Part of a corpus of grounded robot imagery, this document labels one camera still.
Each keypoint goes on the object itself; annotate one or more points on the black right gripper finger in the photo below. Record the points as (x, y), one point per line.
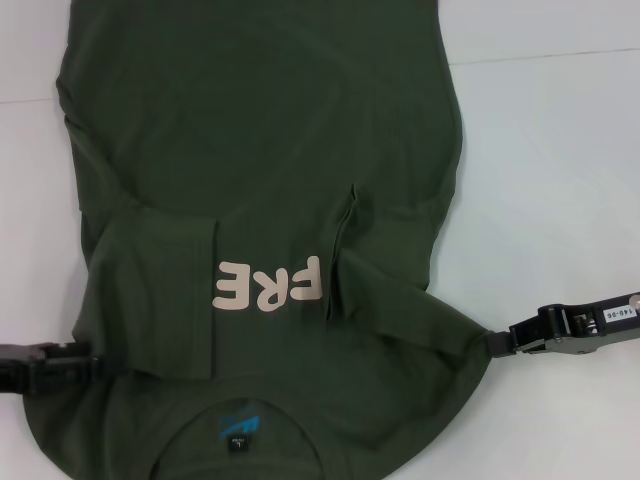
(542, 349)
(500, 344)

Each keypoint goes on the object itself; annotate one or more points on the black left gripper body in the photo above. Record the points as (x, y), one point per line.
(17, 370)

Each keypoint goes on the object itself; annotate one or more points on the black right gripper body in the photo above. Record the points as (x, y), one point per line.
(600, 330)

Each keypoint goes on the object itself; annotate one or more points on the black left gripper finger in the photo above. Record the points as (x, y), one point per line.
(65, 351)
(70, 375)

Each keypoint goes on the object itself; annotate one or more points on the dark green FREE! T-shirt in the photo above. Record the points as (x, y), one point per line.
(250, 125)

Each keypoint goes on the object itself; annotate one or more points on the silver round connector plug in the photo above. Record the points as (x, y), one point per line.
(636, 302)

